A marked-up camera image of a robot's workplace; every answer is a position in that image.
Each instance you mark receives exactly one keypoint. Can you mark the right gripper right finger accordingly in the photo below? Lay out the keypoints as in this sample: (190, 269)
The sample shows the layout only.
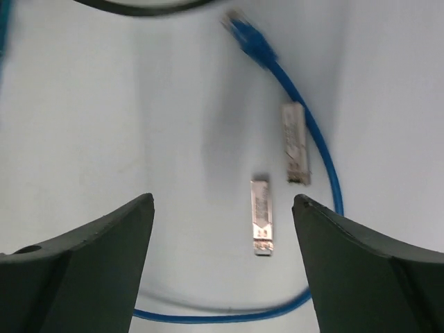
(364, 281)

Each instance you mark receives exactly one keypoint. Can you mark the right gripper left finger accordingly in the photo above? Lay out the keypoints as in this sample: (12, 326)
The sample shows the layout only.
(85, 280)

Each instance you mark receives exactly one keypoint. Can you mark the silver transceiver module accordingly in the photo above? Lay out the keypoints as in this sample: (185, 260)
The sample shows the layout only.
(262, 215)
(295, 137)

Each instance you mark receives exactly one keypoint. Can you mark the black network switch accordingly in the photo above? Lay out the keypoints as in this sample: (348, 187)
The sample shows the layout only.
(4, 18)

